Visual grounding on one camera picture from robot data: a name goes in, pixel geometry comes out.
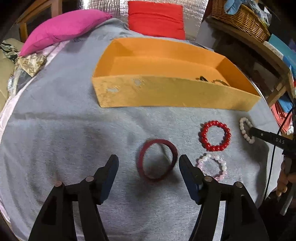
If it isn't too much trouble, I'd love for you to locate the dark red hair tie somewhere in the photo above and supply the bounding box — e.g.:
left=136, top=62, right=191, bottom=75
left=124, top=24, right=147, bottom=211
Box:
left=136, top=138, right=179, bottom=182

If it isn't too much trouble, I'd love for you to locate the grey blanket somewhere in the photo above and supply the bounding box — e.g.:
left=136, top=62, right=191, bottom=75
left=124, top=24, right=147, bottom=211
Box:
left=1, top=19, right=282, bottom=240

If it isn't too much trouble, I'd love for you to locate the silver insulation sheet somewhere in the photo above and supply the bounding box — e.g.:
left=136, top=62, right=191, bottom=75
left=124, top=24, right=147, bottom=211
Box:
left=78, top=0, right=208, bottom=41

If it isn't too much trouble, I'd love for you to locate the magenta pillow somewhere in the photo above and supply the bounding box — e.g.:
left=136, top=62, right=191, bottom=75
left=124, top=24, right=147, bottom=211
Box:
left=20, top=9, right=112, bottom=56

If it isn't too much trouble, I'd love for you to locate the wicker basket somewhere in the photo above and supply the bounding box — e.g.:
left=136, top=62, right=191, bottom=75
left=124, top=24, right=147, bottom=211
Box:
left=212, top=0, right=271, bottom=43

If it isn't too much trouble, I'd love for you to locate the wooden side table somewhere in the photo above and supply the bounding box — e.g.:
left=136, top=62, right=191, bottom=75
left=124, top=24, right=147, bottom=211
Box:
left=16, top=0, right=62, bottom=43

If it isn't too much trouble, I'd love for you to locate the pink white bead bracelet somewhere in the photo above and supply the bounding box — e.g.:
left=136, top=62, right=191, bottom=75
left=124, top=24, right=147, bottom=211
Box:
left=197, top=153, right=228, bottom=182

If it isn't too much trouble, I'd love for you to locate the red pillow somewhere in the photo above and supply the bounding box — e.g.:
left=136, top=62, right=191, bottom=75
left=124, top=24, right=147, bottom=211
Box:
left=128, top=1, right=186, bottom=40

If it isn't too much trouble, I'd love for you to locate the beige sofa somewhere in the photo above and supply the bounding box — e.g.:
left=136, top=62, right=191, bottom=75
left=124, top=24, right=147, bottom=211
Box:
left=0, top=38, right=23, bottom=110

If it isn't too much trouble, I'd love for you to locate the pink bed sheet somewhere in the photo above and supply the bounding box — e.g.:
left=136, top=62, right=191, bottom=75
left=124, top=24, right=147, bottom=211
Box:
left=0, top=40, right=70, bottom=223

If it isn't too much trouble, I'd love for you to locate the right hand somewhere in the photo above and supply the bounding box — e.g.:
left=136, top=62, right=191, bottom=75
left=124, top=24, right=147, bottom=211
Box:
left=276, top=161, right=296, bottom=197

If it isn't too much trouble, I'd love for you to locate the orange cardboard box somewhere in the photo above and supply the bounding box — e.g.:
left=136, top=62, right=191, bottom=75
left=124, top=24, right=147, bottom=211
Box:
left=92, top=38, right=260, bottom=111

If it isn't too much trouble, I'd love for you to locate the red bead bracelet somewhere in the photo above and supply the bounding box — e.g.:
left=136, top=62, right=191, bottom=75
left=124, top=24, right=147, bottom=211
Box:
left=200, top=120, right=232, bottom=152

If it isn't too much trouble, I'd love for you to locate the wooden shelf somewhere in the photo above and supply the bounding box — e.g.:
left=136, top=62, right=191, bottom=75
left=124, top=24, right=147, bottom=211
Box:
left=206, top=17, right=295, bottom=106

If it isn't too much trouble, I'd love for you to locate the thin dark bangle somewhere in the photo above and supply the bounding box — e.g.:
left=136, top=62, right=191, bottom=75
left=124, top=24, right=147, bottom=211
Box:
left=212, top=79, right=229, bottom=86

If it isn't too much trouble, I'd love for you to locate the patterned gold cloth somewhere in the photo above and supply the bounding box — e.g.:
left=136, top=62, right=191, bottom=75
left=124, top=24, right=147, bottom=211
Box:
left=16, top=53, right=47, bottom=77

